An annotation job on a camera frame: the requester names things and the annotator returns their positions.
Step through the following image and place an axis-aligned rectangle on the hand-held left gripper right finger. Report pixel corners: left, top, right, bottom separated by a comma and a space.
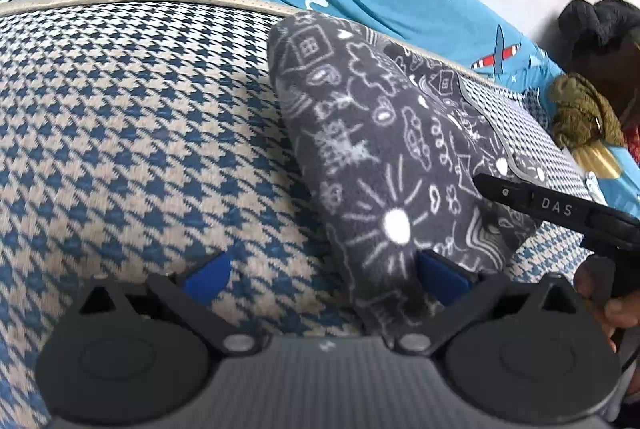
387, 250, 581, 357

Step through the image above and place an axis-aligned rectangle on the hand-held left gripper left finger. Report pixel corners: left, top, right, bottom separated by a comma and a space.
77, 254, 266, 357

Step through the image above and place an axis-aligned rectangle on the grey patterned garment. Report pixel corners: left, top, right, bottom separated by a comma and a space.
267, 11, 551, 340

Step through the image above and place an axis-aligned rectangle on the person's right hand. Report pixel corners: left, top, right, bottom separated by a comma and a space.
575, 254, 640, 352

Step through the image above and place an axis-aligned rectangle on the olive green cloth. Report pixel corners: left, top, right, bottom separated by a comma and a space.
547, 73, 626, 150

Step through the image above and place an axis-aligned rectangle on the dark brown cloth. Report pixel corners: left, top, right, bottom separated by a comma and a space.
570, 31, 640, 122

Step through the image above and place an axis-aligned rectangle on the houndstooth blanket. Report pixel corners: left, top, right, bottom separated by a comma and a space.
0, 0, 640, 429

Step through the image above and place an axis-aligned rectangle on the black knit cloth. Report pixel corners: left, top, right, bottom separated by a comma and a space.
557, 0, 640, 57

